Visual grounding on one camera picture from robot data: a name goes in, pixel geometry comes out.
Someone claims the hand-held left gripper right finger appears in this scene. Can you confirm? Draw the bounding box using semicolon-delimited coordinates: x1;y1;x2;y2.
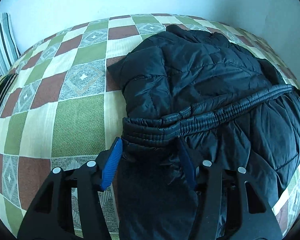
178;138;283;240

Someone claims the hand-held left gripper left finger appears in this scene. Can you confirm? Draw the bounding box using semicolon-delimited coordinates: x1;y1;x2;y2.
17;137;123;240

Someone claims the black quilted jacket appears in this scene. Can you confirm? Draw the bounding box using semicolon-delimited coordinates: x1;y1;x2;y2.
107;24;300;240

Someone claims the striped padded headboard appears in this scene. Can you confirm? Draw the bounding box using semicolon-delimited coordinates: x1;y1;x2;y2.
0;12;21;75

